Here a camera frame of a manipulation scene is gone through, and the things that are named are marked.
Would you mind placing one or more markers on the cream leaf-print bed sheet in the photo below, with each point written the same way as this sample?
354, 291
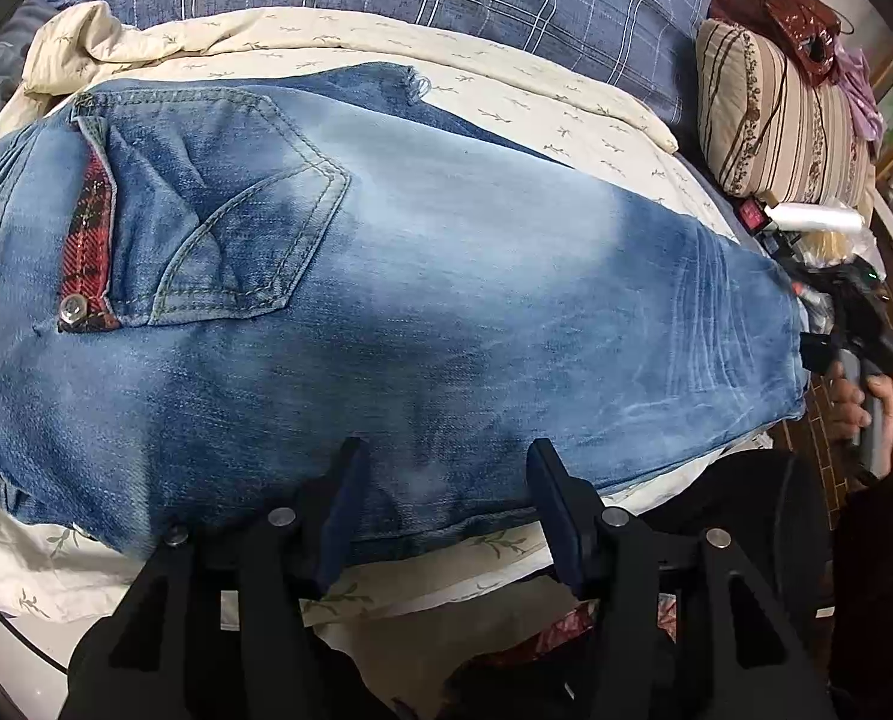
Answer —
491, 82

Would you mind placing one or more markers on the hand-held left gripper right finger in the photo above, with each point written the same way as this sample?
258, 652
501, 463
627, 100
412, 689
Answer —
559, 521

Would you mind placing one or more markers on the dark red bag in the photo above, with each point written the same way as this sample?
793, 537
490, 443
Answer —
780, 7

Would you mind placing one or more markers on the clear plastic bag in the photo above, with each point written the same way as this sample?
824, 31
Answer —
829, 247

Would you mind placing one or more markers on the small red box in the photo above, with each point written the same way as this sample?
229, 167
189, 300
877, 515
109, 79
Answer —
752, 214

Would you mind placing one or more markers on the blue denim pants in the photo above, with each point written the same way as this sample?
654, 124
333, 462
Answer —
431, 277

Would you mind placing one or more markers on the person's right hand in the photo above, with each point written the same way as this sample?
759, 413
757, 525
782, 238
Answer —
848, 409

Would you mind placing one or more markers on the purple cloth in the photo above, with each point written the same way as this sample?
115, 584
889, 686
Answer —
863, 94

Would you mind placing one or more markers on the beige striped pillow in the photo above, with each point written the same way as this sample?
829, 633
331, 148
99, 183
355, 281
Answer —
780, 127

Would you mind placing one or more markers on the person's right forearm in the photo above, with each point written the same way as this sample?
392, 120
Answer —
878, 585

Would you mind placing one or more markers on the white plastic film roll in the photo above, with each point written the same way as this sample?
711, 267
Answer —
818, 216

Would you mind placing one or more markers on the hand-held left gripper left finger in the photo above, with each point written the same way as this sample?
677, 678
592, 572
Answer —
340, 521

